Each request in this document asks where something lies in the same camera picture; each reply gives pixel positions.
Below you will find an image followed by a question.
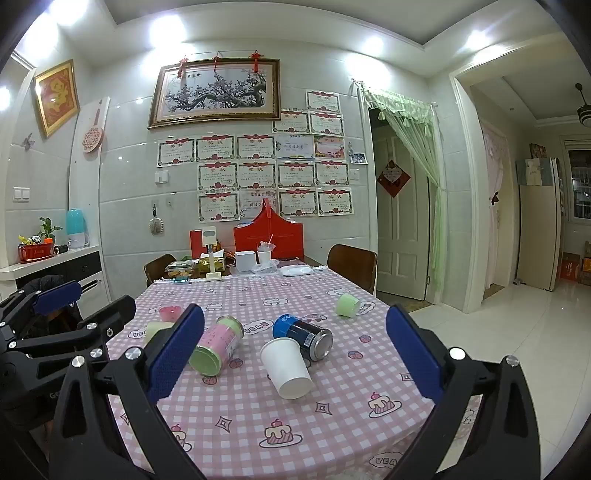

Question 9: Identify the white paper cup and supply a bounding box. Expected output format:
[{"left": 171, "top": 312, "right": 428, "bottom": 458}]
[{"left": 260, "top": 337, "right": 313, "bottom": 400}]

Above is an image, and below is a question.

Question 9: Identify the pink checked tablecloth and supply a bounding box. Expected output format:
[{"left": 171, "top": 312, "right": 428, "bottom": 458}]
[{"left": 105, "top": 265, "right": 483, "bottom": 480}]

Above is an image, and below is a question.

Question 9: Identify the small green cup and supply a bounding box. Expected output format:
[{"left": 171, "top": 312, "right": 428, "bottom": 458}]
[{"left": 335, "top": 294, "right": 361, "bottom": 319}]

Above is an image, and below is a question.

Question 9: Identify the small red box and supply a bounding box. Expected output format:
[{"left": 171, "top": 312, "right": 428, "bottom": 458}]
[{"left": 189, "top": 230, "right": 221, "bottom": 259}]

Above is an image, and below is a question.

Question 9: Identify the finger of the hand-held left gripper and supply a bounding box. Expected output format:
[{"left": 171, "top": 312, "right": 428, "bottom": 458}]
[
  {"left": 11, "top": 295, "right": 137, "bottom": 370},
  {"left": 0, "top": 280, "right": 83, "bottom": 344}
]

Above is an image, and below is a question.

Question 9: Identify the pink and green tin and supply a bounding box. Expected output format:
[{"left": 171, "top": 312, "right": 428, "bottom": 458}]
[{"left": 189, "top": 315, "right": 244, "bottom": 377}]

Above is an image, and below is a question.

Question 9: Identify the blue drink can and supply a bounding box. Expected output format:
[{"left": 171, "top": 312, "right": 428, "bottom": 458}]
[{"left": 272, "top": 314, "right": 334, "bottom": 363}]

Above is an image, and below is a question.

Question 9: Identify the framed blossom painting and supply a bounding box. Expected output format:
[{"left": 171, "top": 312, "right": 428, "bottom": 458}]
[{"left": 148, "top": 58, "right": 281, "bottom": 130}]

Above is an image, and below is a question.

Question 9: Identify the white panel door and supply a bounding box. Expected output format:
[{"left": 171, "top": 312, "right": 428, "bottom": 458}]
[{"left": 372, "top": 121, "right": 430, "bottom": 301}]

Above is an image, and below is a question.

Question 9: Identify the small green plant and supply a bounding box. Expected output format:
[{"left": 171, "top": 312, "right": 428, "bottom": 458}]
[{"left": 39, "top": 217, "right": 64, "bottom": 244}]

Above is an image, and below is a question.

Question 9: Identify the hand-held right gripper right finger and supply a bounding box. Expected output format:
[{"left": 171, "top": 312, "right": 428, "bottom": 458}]
[{"left": 385, "top": 304, "right": 543, "bottom": 480}]

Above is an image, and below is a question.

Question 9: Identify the clear plastic cup with straw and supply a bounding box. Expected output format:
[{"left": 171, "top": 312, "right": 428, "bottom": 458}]
[{"left": 257, "top": 234, "right": 274, "bottom": 271}]

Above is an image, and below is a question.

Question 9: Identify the clear food container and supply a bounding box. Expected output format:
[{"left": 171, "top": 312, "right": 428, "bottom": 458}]
[{"left": 164, "top": 260, "right": 197, "bottom": 281}]

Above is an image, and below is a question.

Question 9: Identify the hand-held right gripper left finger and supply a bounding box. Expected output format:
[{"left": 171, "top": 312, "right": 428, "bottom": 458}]
[{"left": 48, "top": 302, "right": 206, "bottom": 480}]

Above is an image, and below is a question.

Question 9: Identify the group of wall certificates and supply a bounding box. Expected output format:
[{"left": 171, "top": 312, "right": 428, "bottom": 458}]
[{"left": 156, "top": 89, "right": 354, "bottom": 223}]

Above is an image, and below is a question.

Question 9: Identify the red gift bag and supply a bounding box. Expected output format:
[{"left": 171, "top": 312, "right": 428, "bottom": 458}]
[{"left": 233, "top": 202, "right": 304, "bottom": 263}]

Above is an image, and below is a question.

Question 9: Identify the light blue thermos jug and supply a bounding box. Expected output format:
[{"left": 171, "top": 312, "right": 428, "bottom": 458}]
[{"left": 66, "top": 209, "right": 91, "bottom": 250}]

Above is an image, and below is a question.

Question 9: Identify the white and black cabinet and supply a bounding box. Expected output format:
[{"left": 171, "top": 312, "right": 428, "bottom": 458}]
[{"left": 0, "top": 244, "right": 112, "bottom": 315}]

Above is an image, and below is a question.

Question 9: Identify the gold framed red picture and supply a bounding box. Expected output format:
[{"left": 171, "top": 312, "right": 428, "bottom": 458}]
[{"left": 33, "top": 59, "right": 80, "bottom": 138}]

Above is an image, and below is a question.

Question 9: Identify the brown wooden chair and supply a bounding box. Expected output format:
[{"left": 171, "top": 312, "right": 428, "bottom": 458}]
[
  {"left": 144, "top": 254, "right": 177, "bottom": 289},
  {"left": 327, "top": 244, "right": 378, "bottom": 296}
]

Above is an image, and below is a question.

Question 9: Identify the pink round wall ornament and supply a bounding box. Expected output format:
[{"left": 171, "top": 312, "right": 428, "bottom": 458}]
[{"left": 82, "top": 99, "right": 105, "bottom": 156}]

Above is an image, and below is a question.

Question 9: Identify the white square box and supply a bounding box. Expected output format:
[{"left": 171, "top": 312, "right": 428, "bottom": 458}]
[{"left": 235, "top": 250, "right": 257, "bottom": 277}]

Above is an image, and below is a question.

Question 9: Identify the white desk lamp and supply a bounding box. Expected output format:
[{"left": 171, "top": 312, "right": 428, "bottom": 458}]
[{"left": 202, "top": 226, "right": 223, "bottom": 282}]

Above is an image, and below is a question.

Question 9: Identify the red diamond door decoration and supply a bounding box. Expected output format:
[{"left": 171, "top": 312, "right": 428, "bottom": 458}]
[{"left": 376, "top": 160, "right": 411, "bottom": 199}]

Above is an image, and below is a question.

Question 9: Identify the green lace curtain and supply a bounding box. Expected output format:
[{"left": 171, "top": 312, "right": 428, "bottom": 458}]
[{"left": 362, "top": 88, "right": 449, "bottom": 306}]

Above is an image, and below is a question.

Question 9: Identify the white refrigerator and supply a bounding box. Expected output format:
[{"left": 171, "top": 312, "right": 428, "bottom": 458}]
[{"left": 516, "top": 157, "right": 567, "bottom": 292}]

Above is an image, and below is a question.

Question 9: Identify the small pale yellow cup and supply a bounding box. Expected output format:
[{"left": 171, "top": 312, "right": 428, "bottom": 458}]
[{"left": 143, "top": 322, "right": 174, "bottom": 347}]

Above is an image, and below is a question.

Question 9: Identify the cardboard box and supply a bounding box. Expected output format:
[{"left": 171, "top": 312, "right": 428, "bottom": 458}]
[{"left": 560, "top": 251, "right": 585, "bottom": 282}]

